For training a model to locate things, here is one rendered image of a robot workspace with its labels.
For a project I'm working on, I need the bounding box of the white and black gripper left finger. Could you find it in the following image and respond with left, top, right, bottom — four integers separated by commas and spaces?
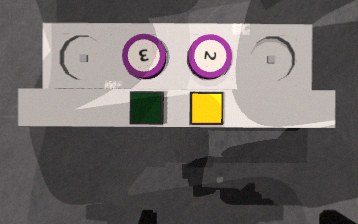
138, 210, 157, 224

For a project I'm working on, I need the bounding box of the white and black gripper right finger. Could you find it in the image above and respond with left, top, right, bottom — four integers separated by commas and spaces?
319, 210, 356, 224

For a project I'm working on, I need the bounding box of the light grey tray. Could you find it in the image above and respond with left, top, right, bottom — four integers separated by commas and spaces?
18, 23, 335, 128

